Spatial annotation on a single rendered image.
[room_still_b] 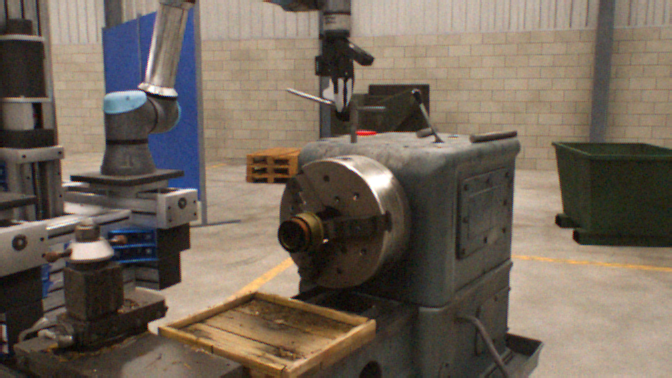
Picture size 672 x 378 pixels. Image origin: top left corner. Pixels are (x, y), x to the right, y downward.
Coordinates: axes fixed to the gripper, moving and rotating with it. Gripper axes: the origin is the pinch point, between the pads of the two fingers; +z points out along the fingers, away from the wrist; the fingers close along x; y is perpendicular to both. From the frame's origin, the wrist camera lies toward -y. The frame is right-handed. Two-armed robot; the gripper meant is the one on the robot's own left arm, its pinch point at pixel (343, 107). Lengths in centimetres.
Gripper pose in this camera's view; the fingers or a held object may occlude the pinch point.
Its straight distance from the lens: 167.8
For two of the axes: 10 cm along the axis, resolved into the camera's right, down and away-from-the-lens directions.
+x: -5.8, 1.3, -8.1
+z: 0.0, 9.9, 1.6
